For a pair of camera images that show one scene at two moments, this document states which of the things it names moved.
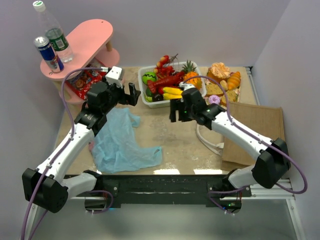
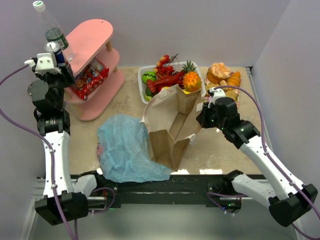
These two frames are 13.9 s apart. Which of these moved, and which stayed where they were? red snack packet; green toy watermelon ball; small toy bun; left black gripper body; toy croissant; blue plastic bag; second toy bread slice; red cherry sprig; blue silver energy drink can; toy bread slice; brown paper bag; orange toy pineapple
Moved: blue plastic bag; brown paper bag; blue silver energy drink can; left black gripper body
Stayed: toy croissant; green toy watermelon ball; red cherry sprig; red snack packet; small toy bun; orange toy pineapple; second toy bread slice; toy bread slice
